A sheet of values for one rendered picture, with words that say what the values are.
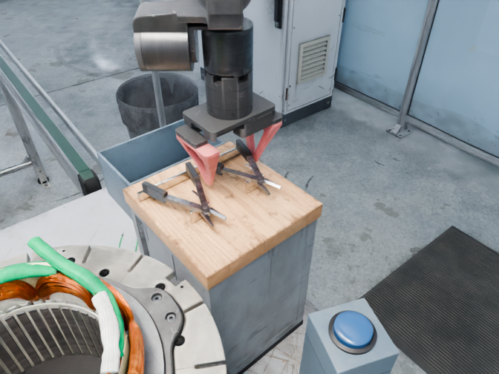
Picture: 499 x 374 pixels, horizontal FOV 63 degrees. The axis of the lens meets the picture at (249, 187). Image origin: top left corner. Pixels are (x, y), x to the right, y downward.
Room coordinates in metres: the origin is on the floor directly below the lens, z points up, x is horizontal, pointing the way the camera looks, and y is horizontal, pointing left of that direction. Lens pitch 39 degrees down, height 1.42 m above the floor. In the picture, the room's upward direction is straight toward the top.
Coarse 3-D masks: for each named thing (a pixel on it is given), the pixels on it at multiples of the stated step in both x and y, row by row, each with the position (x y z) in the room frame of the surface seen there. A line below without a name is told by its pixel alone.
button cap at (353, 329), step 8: (344, 312) 0.25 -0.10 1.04; (352, 312) 0.25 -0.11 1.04; (336, 320) 0.24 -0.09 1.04; (344, 320) 0.24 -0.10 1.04; (352, 320) 0.24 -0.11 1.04; (360, 320) 0.24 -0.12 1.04; (368, 320) 0.24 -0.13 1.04; (336, 328) 0.23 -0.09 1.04; (344, 328) 0.23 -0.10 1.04; (352, 328) 0.23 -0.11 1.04; (360, 328) 0.23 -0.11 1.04; (368, 328) 0.23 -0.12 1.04; (336, 336) 0.23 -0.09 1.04; (344, 336) 0.22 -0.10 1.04; (352, 336) 0.22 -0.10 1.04; (360, 336) 0.22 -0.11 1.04; (368, 336) 0.22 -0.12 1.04; (344, 344) 0.22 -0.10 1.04; (352, 344) 0.22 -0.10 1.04; (360, 344) 0.22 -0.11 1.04
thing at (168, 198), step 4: (168, 196) 0.39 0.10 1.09; (172, 196) 0.39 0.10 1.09; (168, 200) 0.39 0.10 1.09; (172, 200) 0.38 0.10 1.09; (176, 200) 0.38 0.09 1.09; (180, 200) 0.38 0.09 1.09; (184, 200) 0.38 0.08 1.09; (188, 200) 0.38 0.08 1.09; (176, 204) 0.38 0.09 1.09; (180, 204) 0.38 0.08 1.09; (184, 204) 0.37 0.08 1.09; (188, 204) 0.37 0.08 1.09; (192, 204) 0.37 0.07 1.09; (196, 204) 0.37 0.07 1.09; (188, 208) 0.37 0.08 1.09; (192, 208) 0.37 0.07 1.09; (196, 208) 0.37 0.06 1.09
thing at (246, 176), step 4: (224, 168) 0.45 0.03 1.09; (228, 168) 0.45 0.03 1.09; (224, 172) 0.44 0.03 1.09; (228, 172) 0.44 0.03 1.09; (232, 172) 0.44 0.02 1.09; (236, 172) 0.44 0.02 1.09; (240, 172) 0.44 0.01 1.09; (232, 176) 0.44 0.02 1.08; (236, 176) 0.44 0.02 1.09; (240, 176) 0.43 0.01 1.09; (244, 176) 0.43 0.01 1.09; (248, 176) 0.43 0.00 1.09; (252, 176) 0.43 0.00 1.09; (256, 176) 0.43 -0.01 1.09; (248, 180) 0.43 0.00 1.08; (252, 180) 0.43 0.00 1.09
